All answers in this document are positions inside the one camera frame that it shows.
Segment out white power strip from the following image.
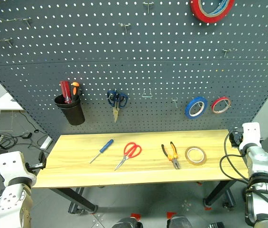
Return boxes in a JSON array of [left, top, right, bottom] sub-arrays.
[[39, 136, 54, 151]]

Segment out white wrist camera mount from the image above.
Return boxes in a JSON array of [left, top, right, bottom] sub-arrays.
[[239, 122, 263, 152], [0, 151, 37, 187]]

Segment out clear tan tape roll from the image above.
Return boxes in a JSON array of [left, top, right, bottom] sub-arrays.
[[185, 146, 207, 166]]

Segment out orange black pliers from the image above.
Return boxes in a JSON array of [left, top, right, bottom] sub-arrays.
[[160, 141, 181, 170]]

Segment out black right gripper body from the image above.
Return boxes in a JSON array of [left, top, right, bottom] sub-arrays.
[[229, 127, 244, 148]]

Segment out white side table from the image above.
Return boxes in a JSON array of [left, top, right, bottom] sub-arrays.
[[0, 92, 25, 111]]

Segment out blue handled screwdriver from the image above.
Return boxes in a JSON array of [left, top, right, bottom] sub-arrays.
[[89, 139, 114, 165]]

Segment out black cup holder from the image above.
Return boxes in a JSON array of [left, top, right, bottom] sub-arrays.
[[54, 94, 86, 126]]

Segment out red handled screwdriver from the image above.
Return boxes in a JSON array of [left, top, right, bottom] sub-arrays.
[[60, 80, 73, 104]]

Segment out large red tape roll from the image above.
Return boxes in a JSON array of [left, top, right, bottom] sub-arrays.
[[189, 0, 236, 24]]

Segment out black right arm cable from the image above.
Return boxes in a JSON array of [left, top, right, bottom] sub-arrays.
[[220, 132, 268, 216]]

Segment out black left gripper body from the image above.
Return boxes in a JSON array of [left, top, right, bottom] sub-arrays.
[[25, 151, 47, 171]]

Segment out long metal peg hook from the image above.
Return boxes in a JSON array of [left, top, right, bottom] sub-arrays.
[[0, 17, 33, 28], [0, 38, 14, 47]]

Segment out dark rounded shape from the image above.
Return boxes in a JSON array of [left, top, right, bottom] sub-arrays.
[[166, 215, 193, 228], [111, 216, 143, 228]]

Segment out small red tape roll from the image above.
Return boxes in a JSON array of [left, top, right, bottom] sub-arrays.
[[211, 96, 232, 114]]

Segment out black floor cable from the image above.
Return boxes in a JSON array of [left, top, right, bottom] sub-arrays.
[[17, 111, 40, 134]]

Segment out blue handled scissors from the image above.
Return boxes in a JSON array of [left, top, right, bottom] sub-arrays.
[[106, 89, 129, 124]]

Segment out red handled scissors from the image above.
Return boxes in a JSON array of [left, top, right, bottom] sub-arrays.
[[113, 142, 142, 172]]

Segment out orange black handled screwdriver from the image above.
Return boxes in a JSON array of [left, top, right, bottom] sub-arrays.
[[70, 81, 81, 102]]

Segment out blue tape roll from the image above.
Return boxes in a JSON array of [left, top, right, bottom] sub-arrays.
[[185, 96, 208, 120]]

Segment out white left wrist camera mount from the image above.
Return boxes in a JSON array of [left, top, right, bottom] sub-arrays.
[[0, 151, 37, 187]]

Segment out grey pegboard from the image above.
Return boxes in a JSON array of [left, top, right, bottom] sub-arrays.
[[0, 0, 268, 141]]

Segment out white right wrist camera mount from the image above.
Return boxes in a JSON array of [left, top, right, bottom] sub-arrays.
[[239, 122, 263, 152]]

